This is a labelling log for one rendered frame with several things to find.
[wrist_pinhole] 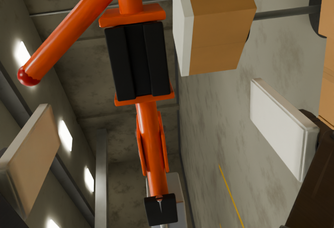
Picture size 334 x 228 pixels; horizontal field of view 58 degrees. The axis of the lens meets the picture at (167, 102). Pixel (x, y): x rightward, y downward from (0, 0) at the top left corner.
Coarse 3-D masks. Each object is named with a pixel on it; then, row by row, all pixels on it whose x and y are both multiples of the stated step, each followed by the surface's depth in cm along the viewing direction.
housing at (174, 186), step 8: (168, 176) 41; (176, 176) 40; (168, 184) 39; (176, 184) 39; (168, 192) 38; (176, 192) 38; (176, 200) 36; (184, 208) 36; (184, 216) 37; (168, 224) 37; (176, 224) 37; (184, 224) 37
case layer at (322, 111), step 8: (328, 40) 117; (328, 48) 117; (328, 56) 118; (328, 64) 119; (328, 72) 120; (328, 80) 120; (328, 88) 121; (320, 96) 128; (328, 96) 122; (320, 104) 128; (328, 104) 123; (320, 112) 129; (328, 112) 123; (328, 120) 124
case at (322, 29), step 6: (324, 0) 50; (330, 0) 48; (324, 6) 50; (330, 6) 48; (324, 12) 50; (330, 12) 48; (324, 18) 50; (330, 18) 49; (324, 24) 51; (330, 24) 49; (324, 30) 51; (330, 30) 49; (330, 36) 49
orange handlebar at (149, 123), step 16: (128, 0) 27; (144, 112) 31; (160, 112) 37; (144, 128) 32; (160, 128) 33; (144, 144) 33; (160, 144) 33; (144, 160) 34; (160, 160) 34; (160, 176) 34; (160, 192) 35
